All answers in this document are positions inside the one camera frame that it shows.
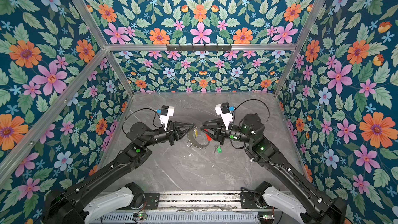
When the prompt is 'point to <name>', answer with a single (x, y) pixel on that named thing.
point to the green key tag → (219, 150)
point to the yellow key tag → (196, 133)
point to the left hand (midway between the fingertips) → (192, 127)
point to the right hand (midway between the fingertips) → (203, 125)
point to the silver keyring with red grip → (191, 139)
